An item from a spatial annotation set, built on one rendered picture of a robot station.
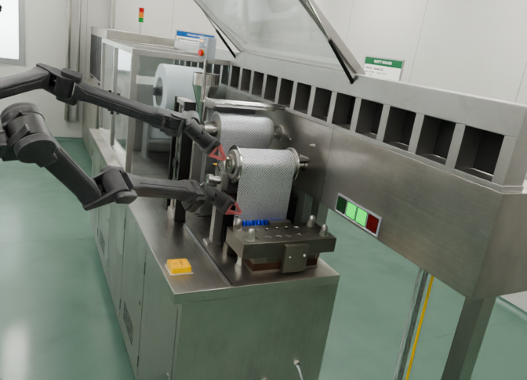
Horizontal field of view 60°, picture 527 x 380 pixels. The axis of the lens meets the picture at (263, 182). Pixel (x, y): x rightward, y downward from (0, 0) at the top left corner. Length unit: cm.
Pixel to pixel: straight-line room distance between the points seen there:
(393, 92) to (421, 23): 339
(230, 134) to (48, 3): 538
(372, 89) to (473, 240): 61
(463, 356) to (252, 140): 114
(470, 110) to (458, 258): 40
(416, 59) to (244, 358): 369
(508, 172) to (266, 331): 101
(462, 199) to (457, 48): 329
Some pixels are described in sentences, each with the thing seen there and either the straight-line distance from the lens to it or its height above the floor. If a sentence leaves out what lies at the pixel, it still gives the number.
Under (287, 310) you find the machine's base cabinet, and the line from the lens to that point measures 179.
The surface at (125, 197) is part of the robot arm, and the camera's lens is 134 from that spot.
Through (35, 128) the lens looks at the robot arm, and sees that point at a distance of 102.
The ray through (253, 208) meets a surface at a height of 109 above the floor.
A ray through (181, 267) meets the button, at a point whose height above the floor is 92.
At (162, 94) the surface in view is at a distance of 267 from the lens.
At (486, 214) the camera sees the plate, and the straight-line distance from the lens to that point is 130.
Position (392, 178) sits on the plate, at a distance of 153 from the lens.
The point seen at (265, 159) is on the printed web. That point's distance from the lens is 179.
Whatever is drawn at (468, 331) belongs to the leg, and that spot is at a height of 96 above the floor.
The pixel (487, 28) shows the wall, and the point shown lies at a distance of 440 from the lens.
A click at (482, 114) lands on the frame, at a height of 162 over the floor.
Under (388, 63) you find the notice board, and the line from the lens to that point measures 514.
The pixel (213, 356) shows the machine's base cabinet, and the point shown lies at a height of 62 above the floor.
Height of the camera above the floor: 170
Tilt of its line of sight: 16 degrees down
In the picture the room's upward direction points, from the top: 8 degrees clockwise
